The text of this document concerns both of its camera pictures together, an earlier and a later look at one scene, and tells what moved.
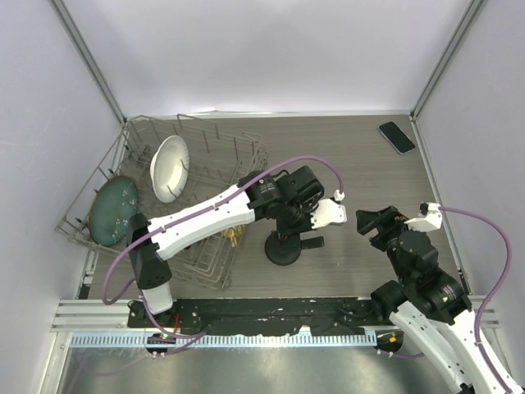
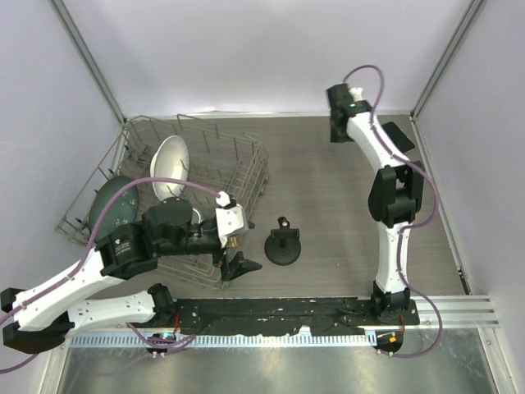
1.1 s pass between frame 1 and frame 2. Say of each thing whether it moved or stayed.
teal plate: stayed
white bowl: stayed
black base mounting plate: stayed
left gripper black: moved
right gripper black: moved
